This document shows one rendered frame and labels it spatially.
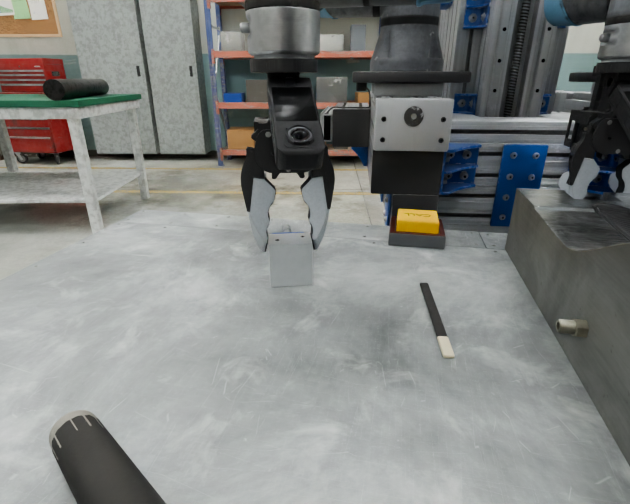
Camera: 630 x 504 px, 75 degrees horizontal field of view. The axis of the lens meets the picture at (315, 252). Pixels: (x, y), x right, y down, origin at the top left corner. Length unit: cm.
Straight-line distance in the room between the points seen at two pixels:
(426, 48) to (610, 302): 67
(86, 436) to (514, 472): 26
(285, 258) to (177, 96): 533
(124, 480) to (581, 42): 645
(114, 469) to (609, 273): 34
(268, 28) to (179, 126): 536
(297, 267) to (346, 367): 16
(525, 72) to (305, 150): 79
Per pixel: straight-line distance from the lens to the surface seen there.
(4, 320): 53
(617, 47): 69
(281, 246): 47
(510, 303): 50
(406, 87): 89
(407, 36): 92
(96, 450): 27
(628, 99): 67
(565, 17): 85
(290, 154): 38
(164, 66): 579
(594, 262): 39
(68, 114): 310
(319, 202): 47
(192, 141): 576
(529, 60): 109
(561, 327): 39
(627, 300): 35
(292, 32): 44
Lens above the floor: 103
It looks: 23 degrees down
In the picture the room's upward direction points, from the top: straight up
